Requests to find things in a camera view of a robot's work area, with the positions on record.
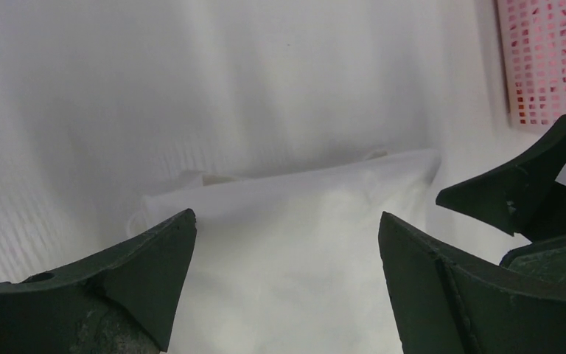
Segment white plastic basket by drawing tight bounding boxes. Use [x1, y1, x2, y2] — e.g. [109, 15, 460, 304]
[495, 0, 566, 129]

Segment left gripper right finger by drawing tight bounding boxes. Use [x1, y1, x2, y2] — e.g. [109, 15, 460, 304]
[378, 213, 566, 353]

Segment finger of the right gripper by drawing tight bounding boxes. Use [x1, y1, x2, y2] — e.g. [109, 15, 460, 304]
[436, 114, 566, 242]
[500, 235, 566, 286]

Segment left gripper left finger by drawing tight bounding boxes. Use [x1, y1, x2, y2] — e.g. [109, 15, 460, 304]
[0, 209, 197, 353]

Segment white printed t-shirt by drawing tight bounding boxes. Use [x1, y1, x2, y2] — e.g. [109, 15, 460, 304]
[126, 150, 440, 353]

